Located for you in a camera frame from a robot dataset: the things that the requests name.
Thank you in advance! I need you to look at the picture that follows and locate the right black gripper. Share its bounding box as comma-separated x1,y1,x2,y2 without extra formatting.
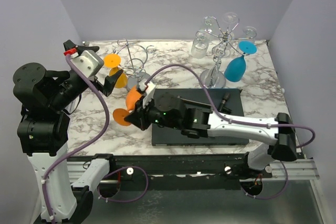
125,94,181,131

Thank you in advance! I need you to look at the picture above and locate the orange plastic goblet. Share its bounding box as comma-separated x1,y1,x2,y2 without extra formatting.
112,85,142,126

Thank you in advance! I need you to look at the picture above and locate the yellow plastic cup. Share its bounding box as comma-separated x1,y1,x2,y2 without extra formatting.
103,54,128,88

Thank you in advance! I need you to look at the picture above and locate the small chrome wire rack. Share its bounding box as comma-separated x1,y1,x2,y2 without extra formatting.
113,39,155,91

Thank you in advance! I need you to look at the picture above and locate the blue plastic goblet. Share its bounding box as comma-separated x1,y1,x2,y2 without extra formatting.
224,40,257,82

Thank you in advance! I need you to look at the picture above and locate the clear tumbler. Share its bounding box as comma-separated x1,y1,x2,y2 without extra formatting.
243,26,257,44

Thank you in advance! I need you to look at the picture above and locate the small clear wine glass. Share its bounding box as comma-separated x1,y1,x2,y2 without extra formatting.
209,44,229,88

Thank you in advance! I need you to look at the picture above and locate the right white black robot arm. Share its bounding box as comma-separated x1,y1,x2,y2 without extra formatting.
121,93,297,178

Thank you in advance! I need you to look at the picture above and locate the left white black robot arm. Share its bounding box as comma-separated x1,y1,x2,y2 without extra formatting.
13,40,122,223

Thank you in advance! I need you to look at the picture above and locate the tall chrome wine glass rack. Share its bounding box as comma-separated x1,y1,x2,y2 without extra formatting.
191,12,257,88

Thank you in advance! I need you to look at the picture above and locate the dark grey tray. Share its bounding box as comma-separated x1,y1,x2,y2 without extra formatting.
152,88,249,146

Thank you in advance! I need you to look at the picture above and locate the black t-shaped tool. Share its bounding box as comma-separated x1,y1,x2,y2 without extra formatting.
218,93,232,114

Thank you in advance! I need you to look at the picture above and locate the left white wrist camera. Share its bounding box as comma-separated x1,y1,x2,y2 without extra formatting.
64,48,104,81

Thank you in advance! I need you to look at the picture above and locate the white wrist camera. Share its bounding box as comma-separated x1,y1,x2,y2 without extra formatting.
64,48,104,81
136,79,156,108

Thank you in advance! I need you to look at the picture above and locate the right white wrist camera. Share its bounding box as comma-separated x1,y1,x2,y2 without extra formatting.
136,79,156,108

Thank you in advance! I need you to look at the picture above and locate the long black metal bracket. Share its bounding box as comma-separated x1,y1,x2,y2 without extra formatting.
180,98,211,108

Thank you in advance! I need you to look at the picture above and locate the aluminium frame rail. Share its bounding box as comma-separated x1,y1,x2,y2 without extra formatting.
67,159,320,184

